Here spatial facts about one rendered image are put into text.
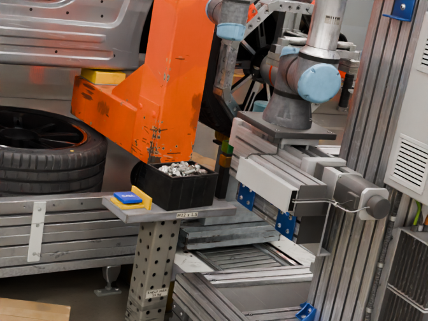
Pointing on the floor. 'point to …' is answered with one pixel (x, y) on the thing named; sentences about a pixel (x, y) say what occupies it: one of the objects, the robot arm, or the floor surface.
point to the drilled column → (152, 270)
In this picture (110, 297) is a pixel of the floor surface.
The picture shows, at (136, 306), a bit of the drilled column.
